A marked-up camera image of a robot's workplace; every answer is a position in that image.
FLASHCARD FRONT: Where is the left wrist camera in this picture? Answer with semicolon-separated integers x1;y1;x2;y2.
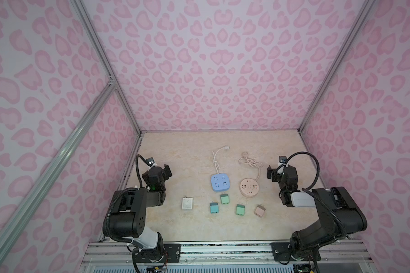
146;158;155;167

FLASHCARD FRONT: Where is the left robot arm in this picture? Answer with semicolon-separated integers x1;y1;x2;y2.
103;164;173;262

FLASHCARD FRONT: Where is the blue square power strip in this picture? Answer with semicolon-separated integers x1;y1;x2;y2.
211;174;231;192

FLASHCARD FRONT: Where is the teal plug adapter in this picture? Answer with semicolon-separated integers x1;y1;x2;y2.
210;202;219;214

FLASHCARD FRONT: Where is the white power strip cable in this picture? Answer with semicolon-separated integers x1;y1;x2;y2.
211;146;231;175

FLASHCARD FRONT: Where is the pink round power strip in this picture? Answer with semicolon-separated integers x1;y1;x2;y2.
240;178;260;198

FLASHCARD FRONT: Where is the white plug adapter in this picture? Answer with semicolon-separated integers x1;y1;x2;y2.
181;197;193;210

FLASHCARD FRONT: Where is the green plug adapter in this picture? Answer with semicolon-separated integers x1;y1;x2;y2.
236;204;245;216
220;193;230;205

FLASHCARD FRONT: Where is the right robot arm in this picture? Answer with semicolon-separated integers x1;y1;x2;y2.
267;164;368;265

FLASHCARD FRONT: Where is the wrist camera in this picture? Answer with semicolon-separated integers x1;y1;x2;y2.
279;156;287;164
146;158;155;167

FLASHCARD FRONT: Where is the pink power strip cable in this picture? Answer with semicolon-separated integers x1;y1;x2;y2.
238;151;264;182

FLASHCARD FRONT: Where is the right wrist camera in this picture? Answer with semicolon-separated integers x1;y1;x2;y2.
279;156;287;164

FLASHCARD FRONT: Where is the aluminium frame diagonal bar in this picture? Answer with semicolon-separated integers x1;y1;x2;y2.
0;81;117;270

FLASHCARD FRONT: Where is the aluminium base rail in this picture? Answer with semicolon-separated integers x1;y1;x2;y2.
80;240;377;273

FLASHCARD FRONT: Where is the pink plug adapter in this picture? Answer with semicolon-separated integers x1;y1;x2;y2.
255;205;266;217

